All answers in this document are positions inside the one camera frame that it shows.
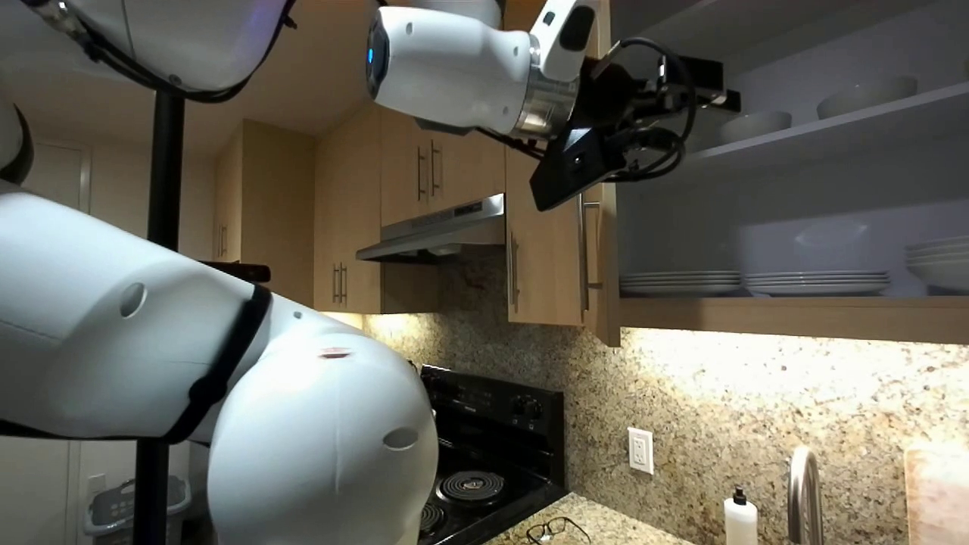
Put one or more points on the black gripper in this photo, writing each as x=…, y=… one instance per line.
x=621, y=94

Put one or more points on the wide wooden cabinet door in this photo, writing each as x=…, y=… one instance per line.
x=609, y=302

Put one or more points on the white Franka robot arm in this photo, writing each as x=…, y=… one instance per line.
x=101, y=322

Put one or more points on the white cabinet shelf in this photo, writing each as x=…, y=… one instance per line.
x=859, y=124

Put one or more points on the narrow wooden cabinet door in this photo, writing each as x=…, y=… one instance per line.
x=545, y=273

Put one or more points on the small wooden cabinet door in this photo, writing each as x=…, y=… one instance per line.
x=400, y=169
x=469, y=169

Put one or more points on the wooden corner cabinet unit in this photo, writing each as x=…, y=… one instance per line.
x=351, y=201

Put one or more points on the shallow white bowl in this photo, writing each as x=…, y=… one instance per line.
x=755, y=124
x=867, y=94

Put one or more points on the white plate stack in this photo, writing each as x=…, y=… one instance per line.
x=817, y=281
x=682, y=281

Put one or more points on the stainless steel range hood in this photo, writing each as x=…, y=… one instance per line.
x=444, y=231

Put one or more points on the white dish stack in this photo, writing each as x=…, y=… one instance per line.
x=942, y=268

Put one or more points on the black stove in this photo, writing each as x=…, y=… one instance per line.
x=515, y=424

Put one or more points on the steel kitchen faucet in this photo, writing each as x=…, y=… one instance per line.
x=804, y=493

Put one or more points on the white soap bottle black cap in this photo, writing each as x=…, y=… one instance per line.
x=739, y=519

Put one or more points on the round stove burner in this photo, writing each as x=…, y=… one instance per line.
x=473, y=486

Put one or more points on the pale wooden cutting board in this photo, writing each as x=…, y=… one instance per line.
x=941, y=499

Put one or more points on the grey laundry basket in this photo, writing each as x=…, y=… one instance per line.
x=110, y=510

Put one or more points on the wooden wall cabinet body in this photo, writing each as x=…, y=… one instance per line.
x=807, y=319

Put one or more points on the white wall outlet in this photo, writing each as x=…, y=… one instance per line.
x=641, y=450

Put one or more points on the black metal camera stand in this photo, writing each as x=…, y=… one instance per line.
x=167, y=169

